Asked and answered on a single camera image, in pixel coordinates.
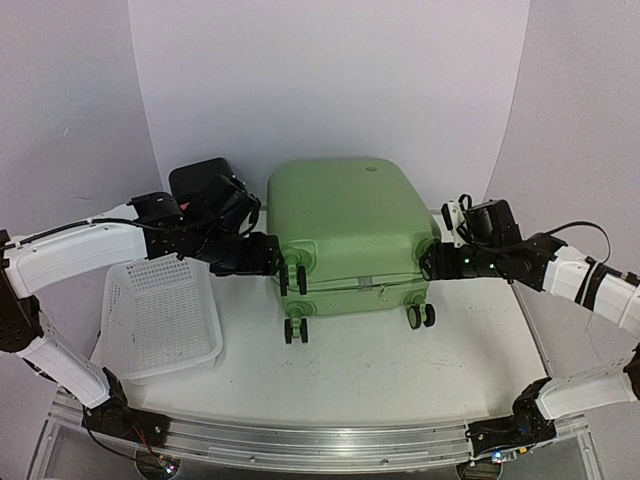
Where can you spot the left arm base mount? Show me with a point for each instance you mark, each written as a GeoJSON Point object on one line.
{"type": "Point", "coordinates": [126, 423]}

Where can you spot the white perforated plastic basket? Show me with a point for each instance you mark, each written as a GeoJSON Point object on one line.
{"type": "Point", "coordinates": [159, 320]}

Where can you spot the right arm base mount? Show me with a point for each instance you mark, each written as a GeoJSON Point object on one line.
{"type": "Point", "coordinates": [525, 427]}

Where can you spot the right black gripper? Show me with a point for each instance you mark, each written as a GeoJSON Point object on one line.
{"type": "Point", "coordinates": [430, 261]}

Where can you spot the aluminium front rail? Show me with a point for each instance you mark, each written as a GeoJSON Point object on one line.
{"type": "Point", "coordinates": [353, 450]}

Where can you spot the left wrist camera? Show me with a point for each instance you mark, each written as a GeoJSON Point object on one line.
{"type": "Point", "coordinates": [240, 216]}

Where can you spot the black pink drawer organizer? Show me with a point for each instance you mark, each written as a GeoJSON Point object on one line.
{"type": "Point", "coordinates": [197, 180]}

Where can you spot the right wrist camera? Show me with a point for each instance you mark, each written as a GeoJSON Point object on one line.
{"type": "Point", "coordinates": [489, 224]}

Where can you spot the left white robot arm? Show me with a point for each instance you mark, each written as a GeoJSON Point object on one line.
{"type": "Point", "coordinates": [50, 274]}

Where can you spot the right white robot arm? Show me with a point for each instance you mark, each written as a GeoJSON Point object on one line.
{"type": "Point", "coordinates": [547, 264]}

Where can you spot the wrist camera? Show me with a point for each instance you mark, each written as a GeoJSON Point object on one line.
{"type": "Point", "coordinates": [240, 216]}
{"type": "Point", "coordinates": [489, 224]}

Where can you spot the green hard-shell suitcase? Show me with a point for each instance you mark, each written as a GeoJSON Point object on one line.
{"type": "Point", "coordinates": [352, 233]}

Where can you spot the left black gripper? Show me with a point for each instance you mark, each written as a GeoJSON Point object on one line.
{"type": "Point", "coordinates": [261, 261]}

